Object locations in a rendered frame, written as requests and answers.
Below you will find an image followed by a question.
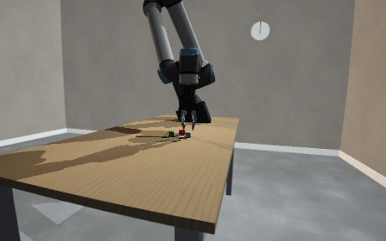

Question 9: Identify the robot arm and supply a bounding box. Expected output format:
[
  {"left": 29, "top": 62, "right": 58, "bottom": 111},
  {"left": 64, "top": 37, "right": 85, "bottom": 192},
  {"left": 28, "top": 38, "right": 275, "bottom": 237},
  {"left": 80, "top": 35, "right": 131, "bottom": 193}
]
[{"left": 143, "top": 0, "right": 216, "bottom": 104}]

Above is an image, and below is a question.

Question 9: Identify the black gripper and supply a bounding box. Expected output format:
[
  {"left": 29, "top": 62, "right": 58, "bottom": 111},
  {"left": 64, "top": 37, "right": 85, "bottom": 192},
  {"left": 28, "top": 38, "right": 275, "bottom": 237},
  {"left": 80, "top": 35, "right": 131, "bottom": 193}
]
[{"left": 178, "top": 85, "right": 199, "bottom": 131}]

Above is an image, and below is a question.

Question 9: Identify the tan flat mat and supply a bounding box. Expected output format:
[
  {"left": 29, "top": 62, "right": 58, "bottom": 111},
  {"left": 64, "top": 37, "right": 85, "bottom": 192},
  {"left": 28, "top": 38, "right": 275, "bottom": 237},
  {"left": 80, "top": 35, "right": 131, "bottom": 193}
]
[{"left": 137, "top": 131, "right": 167, "bottom": 137}]

